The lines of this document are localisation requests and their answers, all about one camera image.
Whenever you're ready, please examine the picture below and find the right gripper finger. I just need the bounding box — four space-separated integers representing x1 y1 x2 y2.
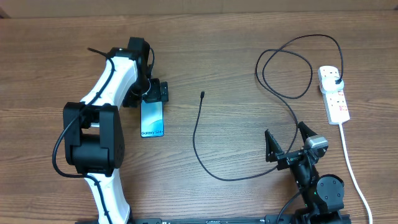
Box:
298 121 317 144
264 129 284 162

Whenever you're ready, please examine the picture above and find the black USB charging cable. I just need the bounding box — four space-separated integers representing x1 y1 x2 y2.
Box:
192 34 345 182

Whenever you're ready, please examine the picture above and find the Samsung Galaxy smartphone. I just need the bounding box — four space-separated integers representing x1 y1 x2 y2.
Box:
141 101 164 138

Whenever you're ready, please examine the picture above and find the white power strip cord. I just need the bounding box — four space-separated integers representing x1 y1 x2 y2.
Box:
338 123 374 224

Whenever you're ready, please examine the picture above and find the white charger plug adapter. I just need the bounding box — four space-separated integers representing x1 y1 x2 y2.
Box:
320 77 345 94

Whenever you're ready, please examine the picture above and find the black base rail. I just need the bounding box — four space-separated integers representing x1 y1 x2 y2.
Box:
75 215 351 224

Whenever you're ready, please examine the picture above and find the white power strip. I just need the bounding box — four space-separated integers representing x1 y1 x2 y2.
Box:
317 65 350 125

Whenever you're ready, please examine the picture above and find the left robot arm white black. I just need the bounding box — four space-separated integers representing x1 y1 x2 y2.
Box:
52 37 169 223

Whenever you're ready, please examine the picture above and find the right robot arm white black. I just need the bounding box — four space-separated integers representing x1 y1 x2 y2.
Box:
264 122 351 223

